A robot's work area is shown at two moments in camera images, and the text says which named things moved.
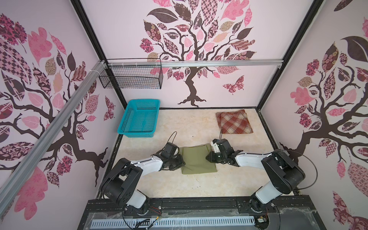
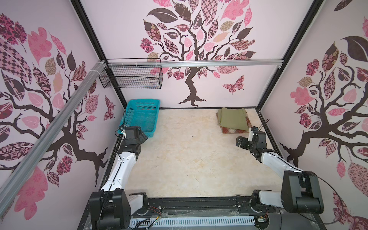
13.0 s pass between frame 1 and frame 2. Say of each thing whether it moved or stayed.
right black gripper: moved
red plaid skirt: stayed
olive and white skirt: moved
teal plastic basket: stayed
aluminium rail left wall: stayed
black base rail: stayed
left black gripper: moved
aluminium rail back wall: stayed
